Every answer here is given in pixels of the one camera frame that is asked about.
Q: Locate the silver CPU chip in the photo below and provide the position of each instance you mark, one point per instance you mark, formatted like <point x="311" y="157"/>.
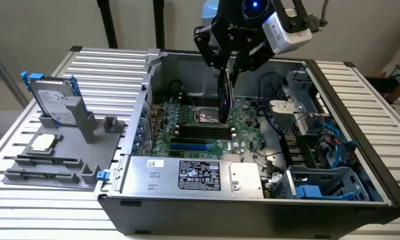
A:
<point x="45" y="143"/>

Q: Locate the metal CPU socket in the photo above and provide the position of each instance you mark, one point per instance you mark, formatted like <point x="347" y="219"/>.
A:
<point x="207" y="115"/>

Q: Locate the blue case latch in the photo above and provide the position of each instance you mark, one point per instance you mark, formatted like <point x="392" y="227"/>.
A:
<point x="103" y="175"/>

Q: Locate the green motherboard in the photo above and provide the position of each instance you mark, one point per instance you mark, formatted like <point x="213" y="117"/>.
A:
<point x="247" y="140"/>

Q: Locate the grey parts rack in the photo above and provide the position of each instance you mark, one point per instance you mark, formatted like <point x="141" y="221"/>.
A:
<point x="69" y="150"/>

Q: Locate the black stand pole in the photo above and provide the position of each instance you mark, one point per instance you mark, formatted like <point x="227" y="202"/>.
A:
<point x="108" y="22"/>
<point x="157" y="22"/>

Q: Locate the hard disk in blue carrier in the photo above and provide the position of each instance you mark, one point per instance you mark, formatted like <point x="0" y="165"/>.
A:
<point x="55" y="100"/>

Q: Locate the silver power supply unit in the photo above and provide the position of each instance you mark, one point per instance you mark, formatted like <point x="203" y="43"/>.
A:
<point x="173" y="177"/>

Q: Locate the black open PC case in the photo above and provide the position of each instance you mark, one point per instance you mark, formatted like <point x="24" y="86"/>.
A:
<point x="240" y="215"/>

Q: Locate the black RAM slot bank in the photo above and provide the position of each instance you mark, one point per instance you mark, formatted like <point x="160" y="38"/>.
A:
<point x="203" y="101"/>
<point x="207" y="132"/>

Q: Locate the grey disk bay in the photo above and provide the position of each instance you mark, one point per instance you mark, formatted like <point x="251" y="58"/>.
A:
<point x="330" y="182"/>

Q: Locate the black graphics card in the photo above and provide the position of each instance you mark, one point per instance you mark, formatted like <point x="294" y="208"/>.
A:
<point x="227" y="100"/>

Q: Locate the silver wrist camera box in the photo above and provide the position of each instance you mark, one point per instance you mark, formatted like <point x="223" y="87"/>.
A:
<point x="282" y="35"/>

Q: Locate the metal drive cage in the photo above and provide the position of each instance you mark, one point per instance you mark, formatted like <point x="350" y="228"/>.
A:
<point x="300" y="87"/>

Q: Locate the blue expansion slot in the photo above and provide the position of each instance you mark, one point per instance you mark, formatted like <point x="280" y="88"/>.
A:
<point x="188" y="147"/>

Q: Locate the silver metal bracket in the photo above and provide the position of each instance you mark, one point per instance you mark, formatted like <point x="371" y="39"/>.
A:
<point x="282" y="110"/>

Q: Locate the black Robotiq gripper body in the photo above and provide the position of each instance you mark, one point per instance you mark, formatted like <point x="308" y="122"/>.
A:
<point x="240" y="27"/>

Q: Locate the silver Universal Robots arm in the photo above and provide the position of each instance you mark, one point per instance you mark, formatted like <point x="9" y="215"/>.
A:
<point x="209" y="8"/>

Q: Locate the green RAM stick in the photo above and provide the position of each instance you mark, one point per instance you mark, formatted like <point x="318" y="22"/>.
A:
<point x="36" y="174"/>
<point x="47" y="159"/>

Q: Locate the black expansion slot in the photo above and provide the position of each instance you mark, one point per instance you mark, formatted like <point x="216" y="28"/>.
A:
<point x="188" y="140"/>

